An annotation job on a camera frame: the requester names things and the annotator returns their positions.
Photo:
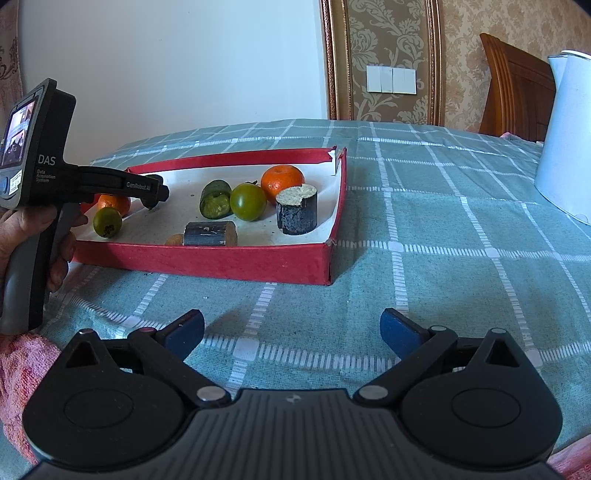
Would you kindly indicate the brown wooden headboard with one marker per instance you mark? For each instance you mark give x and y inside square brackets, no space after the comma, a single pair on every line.
[517,92]

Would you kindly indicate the large green tomato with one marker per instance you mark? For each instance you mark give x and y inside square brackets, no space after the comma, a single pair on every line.
[248,202]

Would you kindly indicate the pink towel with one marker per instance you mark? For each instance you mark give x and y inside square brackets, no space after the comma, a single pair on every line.
[18,369]

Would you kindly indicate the white electric kettle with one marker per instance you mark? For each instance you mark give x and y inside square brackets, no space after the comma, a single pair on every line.
[568,138]

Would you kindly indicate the gilded wall panel frame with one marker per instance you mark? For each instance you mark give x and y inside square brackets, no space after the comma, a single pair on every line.
[383,32]

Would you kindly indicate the orange tangerine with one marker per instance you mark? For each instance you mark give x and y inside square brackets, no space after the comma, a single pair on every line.
[113,204]
[281,180]

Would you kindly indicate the dark green avocado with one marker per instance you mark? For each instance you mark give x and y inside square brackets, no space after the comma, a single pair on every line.
[215,199]

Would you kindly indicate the patterned curtain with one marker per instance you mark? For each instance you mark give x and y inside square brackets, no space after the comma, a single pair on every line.
[7,60]

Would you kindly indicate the teal checked bedsheet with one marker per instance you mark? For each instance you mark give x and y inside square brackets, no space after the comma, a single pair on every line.
[438,230]

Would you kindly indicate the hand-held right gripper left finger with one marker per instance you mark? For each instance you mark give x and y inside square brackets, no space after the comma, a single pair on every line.
[184,335]

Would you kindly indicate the red cardboard box tray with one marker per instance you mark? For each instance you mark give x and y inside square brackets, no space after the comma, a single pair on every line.
[207,267]

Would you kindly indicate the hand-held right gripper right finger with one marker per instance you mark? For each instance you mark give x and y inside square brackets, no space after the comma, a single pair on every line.
[399,335]

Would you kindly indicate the small brown fruit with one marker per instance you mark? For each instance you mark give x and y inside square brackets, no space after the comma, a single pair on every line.
[174,240]

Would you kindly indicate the small green tomato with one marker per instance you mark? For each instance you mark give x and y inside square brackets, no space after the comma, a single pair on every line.
[107,222]

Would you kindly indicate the white wall switch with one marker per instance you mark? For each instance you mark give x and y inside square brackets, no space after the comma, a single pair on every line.
[390,79]

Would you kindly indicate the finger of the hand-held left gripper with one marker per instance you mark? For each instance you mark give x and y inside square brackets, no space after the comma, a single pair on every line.
[154,191]

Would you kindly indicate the small pink cloth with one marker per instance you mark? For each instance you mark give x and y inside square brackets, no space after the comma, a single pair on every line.
[517,137]

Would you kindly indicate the person's left hand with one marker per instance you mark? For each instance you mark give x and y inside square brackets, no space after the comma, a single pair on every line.
[7,240]

